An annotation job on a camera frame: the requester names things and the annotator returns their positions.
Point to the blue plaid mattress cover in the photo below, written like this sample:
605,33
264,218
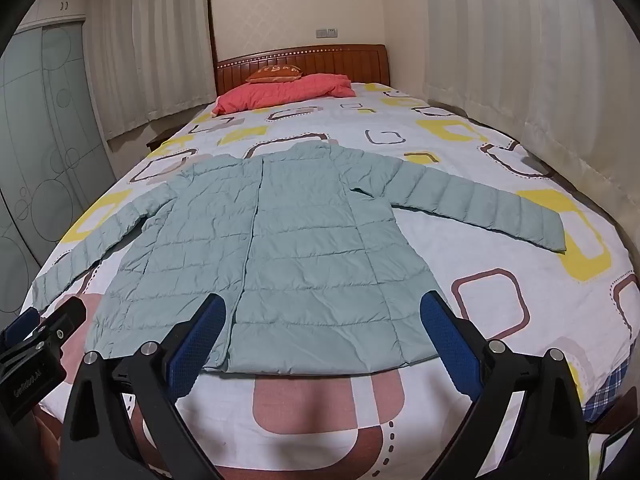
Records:
607,390

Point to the light green quilted jacket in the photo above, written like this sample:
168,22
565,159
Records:
300,260

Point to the white patterned bed sheet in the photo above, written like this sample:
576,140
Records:
425,125

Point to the white curtain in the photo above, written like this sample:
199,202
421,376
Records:
150,50
525,60

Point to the white wall socket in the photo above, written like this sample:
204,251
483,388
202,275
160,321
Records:
326,33

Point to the orange embroidered cushion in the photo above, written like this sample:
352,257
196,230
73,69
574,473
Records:
272,74

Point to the wooden bed headboard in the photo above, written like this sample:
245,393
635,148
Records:
340,62

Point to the frosted glass wardrobe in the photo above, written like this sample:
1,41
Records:
45,135

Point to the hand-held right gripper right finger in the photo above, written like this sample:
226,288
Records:
450,345

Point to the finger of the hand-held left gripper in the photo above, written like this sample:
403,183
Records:
66,315
21,327

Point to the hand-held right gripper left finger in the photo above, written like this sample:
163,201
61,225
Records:
195,350

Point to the red pillow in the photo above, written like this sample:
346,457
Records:
280,92

